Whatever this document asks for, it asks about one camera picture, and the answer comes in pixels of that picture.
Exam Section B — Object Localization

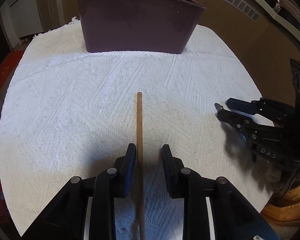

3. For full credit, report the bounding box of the wooden chopstick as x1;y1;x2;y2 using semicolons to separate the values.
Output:
136;92;146;239

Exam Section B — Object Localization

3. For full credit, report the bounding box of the smiley handle metal spoon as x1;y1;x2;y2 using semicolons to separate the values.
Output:
214;103;247;143

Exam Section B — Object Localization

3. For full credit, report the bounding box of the orange cloth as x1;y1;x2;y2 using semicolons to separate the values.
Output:
261;185;300;227

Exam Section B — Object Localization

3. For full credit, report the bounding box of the white textured table cloth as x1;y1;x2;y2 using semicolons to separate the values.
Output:
0;21;271;239

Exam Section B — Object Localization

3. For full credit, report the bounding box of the purple plastic utensil holder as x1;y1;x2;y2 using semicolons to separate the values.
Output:
77;0;205;54

